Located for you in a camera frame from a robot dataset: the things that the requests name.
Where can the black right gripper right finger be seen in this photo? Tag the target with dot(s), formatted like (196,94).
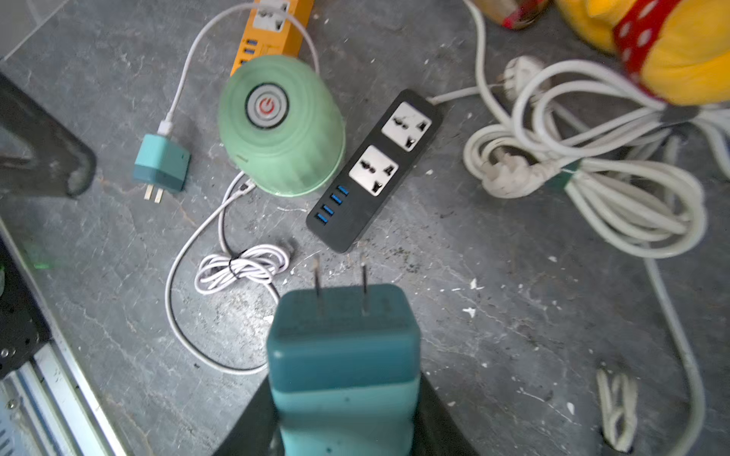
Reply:
(435,432)

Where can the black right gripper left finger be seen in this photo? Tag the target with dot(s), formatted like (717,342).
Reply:
(257,430)

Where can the orange power strip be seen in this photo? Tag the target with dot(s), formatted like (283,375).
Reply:
(269,34)

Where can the teal charger plug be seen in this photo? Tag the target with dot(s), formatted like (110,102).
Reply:
(162,166)
(344,369)

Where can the yellow duck plush toy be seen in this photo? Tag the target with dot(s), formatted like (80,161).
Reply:
(677,51)

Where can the green meat grinder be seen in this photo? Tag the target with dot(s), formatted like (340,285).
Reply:
(281,126)

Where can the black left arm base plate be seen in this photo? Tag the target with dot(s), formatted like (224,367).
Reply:
(23,328)

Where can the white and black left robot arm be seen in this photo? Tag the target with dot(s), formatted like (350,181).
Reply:
(60,164)

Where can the black power strip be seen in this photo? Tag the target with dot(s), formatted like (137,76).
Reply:
(387,155)

